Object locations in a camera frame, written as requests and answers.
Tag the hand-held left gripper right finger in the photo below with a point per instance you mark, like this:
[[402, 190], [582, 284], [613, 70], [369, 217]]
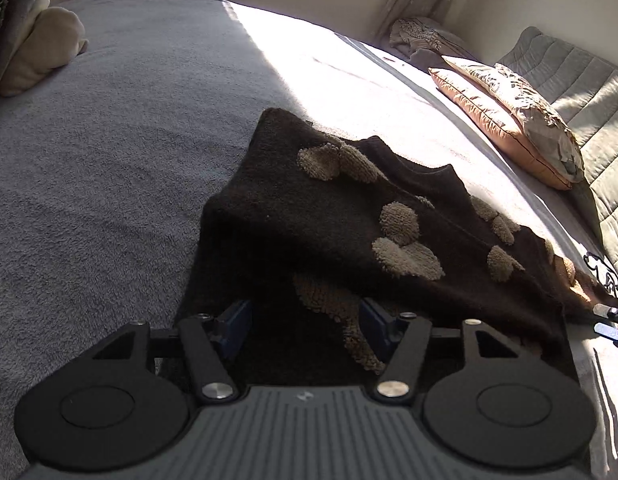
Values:
[[375, 321]]

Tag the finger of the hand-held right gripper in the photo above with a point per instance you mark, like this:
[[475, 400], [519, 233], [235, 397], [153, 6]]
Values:
[[608, 331], [603, 309]]

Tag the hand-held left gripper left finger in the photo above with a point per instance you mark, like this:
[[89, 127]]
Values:
[[236, 327]]

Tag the dark brown sweater tan patches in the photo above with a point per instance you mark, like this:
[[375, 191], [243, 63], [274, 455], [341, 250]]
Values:
[[309, 210]]

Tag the white cloth with black print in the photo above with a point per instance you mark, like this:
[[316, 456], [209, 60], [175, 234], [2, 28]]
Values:
[[606, 275]]

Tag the grey fleece bed blanket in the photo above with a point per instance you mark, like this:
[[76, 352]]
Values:
[[114, 160]]

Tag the grey patterned pillow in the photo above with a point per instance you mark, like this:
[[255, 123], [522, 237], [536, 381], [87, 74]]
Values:
[[534, 110]]

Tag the grey quilted headboard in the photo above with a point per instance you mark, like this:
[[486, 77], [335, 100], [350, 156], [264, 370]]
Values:
[[589, 90]]

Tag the peach pillow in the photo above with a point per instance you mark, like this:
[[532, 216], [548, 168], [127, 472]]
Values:
[[481, 110]]

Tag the grey floral pillow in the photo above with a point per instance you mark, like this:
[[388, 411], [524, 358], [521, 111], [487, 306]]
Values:
[[424, 37]]

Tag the beige folded garment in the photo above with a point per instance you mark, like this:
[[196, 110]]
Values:
[[44, 45]]

